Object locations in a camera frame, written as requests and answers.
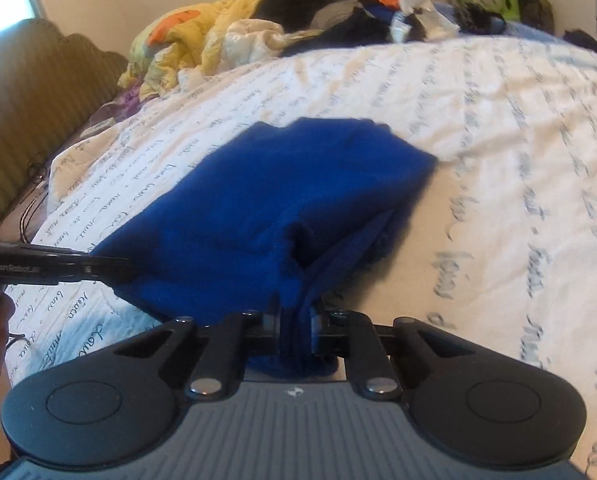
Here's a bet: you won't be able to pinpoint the black cloth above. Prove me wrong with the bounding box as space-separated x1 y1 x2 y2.
456 4 507 36

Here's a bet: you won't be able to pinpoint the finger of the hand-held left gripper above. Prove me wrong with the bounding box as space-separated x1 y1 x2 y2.
81 256 134 286

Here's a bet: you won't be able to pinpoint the grey cloth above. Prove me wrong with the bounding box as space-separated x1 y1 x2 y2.
311 0 364 31

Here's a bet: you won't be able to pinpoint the dark plush toy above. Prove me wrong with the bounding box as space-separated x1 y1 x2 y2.
509 0 555 36

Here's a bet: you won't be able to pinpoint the white script-printed duvet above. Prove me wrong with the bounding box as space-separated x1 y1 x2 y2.
3 35 597 480

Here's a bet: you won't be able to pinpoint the blue knit sweater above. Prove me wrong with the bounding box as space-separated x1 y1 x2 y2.
86 117 439 378

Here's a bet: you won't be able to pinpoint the yellow patterned blanket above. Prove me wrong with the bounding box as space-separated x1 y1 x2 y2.
118 0 264 101

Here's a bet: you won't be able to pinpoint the olive ribbed headboard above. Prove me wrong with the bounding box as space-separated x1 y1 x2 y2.
0 17 129 241

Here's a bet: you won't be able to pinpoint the dark cloth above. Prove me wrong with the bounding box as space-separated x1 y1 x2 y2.
563 29 597 67

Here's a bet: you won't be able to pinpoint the striped pillow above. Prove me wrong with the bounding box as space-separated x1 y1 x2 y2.
0 185 54 248

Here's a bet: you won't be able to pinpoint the silver foil packet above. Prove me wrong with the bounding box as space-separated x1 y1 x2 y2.
391 0 459 43

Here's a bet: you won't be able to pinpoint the dark blue clothes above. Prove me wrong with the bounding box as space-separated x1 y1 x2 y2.
281 7 394 58

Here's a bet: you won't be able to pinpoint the black cap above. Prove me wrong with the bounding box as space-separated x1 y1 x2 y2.
256 0 332 33

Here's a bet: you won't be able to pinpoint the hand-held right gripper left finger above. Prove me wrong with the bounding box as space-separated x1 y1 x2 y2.
116 305 284 402

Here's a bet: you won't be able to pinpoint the purple cloth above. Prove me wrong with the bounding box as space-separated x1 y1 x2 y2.
111 85 144 112

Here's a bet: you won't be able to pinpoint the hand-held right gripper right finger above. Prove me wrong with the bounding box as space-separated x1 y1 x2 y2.
309 305 504 402

